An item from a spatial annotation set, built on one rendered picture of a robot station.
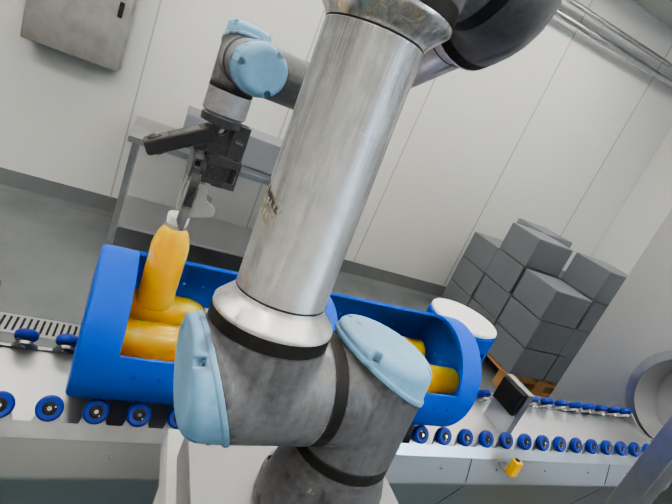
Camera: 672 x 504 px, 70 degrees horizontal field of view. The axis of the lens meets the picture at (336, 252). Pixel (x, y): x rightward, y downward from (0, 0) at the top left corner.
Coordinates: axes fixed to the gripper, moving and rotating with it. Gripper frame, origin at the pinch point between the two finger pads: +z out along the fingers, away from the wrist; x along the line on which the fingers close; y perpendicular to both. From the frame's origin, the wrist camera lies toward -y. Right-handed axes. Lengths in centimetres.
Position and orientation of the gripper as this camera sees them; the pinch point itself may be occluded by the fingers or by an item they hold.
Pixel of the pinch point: (177, 218)
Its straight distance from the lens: 92.3
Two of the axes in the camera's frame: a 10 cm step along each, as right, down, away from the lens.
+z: -3.8, 8.8, 2.9
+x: -3.2, -4.2, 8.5
